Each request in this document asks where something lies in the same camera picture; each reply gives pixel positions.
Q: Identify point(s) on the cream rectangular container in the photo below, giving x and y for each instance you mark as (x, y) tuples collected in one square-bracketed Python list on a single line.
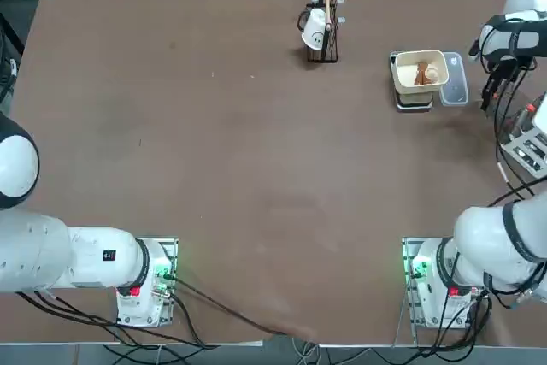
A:
[(404, 68)]

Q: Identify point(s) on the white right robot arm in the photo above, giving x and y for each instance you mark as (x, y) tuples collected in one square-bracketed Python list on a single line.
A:
[(483, 232)]

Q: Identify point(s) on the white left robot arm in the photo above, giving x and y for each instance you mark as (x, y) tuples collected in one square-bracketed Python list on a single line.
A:
[(85, 258)]

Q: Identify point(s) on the black digital kitchen scale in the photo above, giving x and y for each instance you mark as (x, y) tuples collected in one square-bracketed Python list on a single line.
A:
[(412, 102)]

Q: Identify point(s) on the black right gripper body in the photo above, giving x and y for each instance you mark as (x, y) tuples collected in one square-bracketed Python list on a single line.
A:
[(515, 66)]

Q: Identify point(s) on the white smiley mug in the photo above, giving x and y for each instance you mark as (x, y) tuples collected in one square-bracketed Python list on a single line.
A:
[(315, 29)]

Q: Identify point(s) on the clear plastic lid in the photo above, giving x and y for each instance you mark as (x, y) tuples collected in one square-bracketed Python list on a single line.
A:
[(455, 83)]

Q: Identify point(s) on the brown bread piece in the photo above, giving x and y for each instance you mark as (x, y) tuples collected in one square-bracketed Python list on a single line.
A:
[(419, 74)]

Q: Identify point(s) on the round beige pastry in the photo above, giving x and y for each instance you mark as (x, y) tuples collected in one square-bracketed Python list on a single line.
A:
[(432, 75)]

